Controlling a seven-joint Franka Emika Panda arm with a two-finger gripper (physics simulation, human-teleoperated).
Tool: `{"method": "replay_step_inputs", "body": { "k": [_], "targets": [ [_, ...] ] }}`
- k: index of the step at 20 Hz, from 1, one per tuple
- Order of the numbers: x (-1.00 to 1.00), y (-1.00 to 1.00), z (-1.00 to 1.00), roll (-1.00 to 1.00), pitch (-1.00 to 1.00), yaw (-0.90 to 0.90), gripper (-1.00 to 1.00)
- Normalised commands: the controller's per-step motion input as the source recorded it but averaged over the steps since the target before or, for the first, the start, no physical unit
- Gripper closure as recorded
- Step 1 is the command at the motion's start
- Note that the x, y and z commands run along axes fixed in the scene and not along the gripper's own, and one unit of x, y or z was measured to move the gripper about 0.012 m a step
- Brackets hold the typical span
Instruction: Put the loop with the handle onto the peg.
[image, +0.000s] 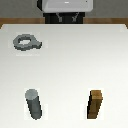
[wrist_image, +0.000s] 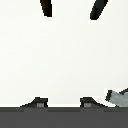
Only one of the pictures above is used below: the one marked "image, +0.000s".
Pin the grey round peg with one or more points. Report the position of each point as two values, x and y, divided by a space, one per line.
33 104

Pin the brown square peg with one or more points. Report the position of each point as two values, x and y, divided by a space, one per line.
94 104

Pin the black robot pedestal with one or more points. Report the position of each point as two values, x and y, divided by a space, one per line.
63 17

